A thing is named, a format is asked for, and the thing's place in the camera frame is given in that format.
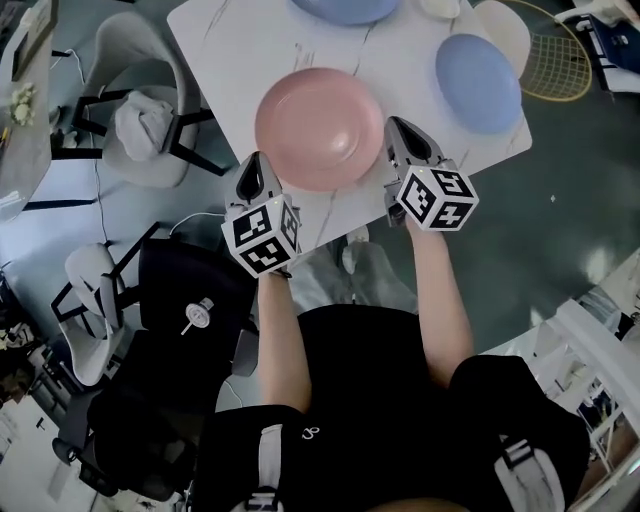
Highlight blue chair with white frame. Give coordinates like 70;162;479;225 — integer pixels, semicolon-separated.
554;0;640;97

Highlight grey table with black legs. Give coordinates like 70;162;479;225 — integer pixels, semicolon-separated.
0;0;62;222

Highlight grey backpack strap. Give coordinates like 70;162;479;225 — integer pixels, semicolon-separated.
244;423;284;512
494;434;567;512

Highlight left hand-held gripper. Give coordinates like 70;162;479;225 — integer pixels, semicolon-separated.
220;151;303;280

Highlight grey upholstered chair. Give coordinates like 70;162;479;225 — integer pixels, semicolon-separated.
71;10;227;189

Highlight person's right forearm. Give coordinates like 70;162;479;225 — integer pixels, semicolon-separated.
404;219;476;389

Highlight white flower bunch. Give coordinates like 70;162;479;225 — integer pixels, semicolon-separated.
8;81;38;127

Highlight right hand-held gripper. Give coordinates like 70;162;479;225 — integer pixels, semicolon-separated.
383;115;481;233

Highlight grey chair with black frame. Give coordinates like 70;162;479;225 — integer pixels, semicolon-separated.
49;221;162;387

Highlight white floor cable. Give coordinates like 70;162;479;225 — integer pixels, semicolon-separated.
168;211;228;238

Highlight person's grey trousers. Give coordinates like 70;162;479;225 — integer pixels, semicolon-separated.
289;238;419;317

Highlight white cloth bundle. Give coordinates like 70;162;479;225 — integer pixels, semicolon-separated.
114;90;177;163

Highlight flat framed tray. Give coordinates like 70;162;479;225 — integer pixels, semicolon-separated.
10;0;59;82

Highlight white round lidded cup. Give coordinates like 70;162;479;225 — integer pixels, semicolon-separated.
180;296;216;337

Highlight black office chair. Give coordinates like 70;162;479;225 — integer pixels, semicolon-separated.
51;238;262;507

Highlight pink big plate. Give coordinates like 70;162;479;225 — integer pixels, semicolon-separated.
254;66;384;194

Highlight white marble table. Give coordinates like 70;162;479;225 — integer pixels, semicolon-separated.
165;0;533;254

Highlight person's left forearm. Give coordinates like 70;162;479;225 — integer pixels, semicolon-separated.
255;271;314;417

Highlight person's black shirt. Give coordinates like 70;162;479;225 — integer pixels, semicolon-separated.
197;304;592;512

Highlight blue big plate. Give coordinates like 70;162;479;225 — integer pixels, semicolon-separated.
290;0;402;27
434;33;524;136

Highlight person's white shoe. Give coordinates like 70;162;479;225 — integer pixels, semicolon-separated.
341;224;372;274

